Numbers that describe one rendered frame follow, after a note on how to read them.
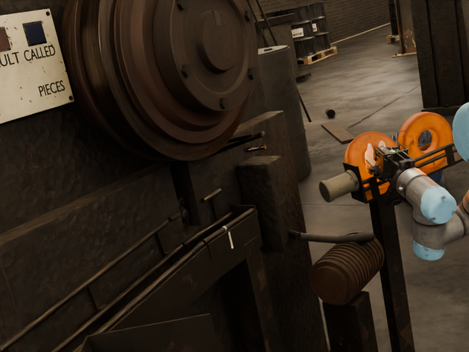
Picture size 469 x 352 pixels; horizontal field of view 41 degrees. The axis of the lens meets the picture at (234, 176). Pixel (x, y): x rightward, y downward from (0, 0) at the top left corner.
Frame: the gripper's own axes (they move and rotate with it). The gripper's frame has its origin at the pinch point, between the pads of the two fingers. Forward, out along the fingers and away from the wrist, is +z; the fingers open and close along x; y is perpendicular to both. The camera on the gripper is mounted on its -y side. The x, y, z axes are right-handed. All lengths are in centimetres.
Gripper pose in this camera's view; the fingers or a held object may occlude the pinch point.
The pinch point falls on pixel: (369, 155)
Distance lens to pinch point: 175.3
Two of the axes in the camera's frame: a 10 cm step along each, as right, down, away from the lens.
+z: -2.9, -4.3, 8.5
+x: -9.5, 2.2, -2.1
